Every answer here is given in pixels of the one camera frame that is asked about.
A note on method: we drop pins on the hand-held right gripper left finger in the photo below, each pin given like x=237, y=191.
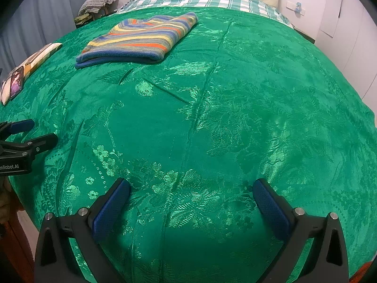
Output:
x=111, y=210

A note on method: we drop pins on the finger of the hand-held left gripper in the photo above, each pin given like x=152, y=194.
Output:
x=22, y=126
x=44, y=142

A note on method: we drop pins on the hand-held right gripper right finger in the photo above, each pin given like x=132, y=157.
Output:
x=271, y=209

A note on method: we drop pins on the striped knit sweater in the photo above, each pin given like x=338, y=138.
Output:
x=141, y=35

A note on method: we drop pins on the smartphone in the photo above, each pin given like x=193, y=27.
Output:
x=17, y=82

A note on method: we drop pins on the yellow patterned pillow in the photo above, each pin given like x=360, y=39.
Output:
x=38, y=56

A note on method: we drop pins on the green floral bedspread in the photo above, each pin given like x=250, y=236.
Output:
x=221, y=109

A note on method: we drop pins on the blue-grey curtain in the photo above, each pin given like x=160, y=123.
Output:
x=44, y=14

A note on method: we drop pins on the olive cloth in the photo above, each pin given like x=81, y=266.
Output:
x=82, y=19

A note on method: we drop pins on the grey checked cloth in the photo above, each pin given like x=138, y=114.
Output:
x=98, y=0

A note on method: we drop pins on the dark nightstand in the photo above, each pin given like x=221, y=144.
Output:
x=304, y=37

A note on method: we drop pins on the white wardrobe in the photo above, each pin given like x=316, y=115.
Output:
x=353, y=35

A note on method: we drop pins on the blue plug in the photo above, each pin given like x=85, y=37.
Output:
x=298, y=7

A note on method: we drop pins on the brown wooden bed frame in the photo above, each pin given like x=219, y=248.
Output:
x=14, y=241

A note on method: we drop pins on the white wall socket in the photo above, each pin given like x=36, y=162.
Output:
x=290, y=6

